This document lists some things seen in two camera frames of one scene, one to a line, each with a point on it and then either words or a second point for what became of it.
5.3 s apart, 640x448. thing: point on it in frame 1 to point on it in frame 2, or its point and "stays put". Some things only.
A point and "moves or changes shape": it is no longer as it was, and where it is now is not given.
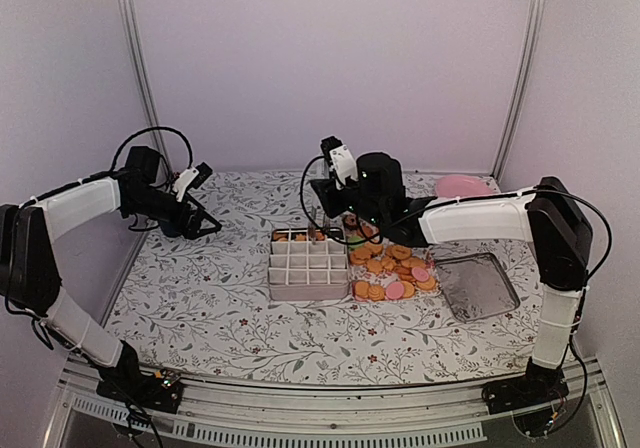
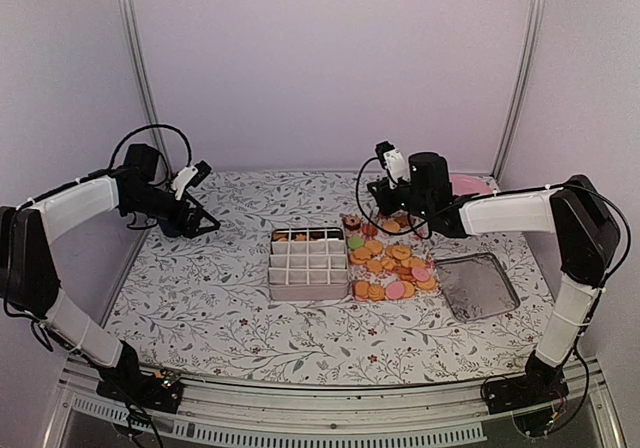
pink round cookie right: x=419 y=274 stays put
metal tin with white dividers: x=300 y=270 stays put
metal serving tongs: x=312 y=229 moves or changes shape
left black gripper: x=190 y=230 stays put
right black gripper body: x=333 y=209 to x=388 y=206
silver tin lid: x=477 y=286 stays put
